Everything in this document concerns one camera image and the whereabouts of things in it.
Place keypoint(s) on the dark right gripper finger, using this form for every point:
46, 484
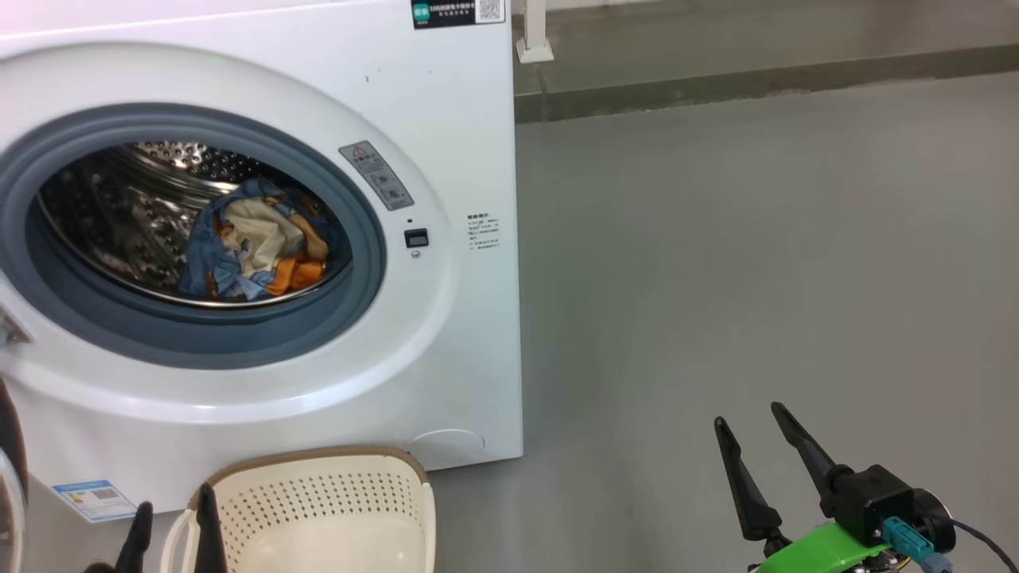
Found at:
752, 501
812, 458

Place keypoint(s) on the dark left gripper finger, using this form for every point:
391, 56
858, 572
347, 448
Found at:
210, 541
137, 549

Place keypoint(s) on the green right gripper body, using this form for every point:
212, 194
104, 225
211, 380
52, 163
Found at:
828, 553

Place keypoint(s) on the black round washer door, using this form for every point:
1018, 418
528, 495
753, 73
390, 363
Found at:
8, 446

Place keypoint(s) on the blue bear-print garment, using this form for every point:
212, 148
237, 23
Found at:
263, 235
199, 255

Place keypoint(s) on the white front-load washing machine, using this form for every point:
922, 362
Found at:
478, 358

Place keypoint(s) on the black door latch socket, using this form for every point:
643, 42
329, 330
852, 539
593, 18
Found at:
415, 238

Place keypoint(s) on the blue energy label sticker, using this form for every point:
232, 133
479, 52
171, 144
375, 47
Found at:
94, 501

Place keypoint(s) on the cream perforated laundry basket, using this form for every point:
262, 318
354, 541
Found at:
318, 525

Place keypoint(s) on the small black text label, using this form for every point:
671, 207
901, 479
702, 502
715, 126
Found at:
483, 231

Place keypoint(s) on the grey warning sticker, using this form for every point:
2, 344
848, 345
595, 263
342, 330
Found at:
376, 175

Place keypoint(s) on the black QR code sticker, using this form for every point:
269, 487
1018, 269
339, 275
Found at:
454, 12

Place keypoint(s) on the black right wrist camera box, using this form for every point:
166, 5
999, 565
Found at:
876, 493

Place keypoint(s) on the teal right camera connector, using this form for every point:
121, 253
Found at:
907, 537

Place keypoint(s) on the white post foot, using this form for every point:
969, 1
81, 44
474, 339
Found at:
533, 48

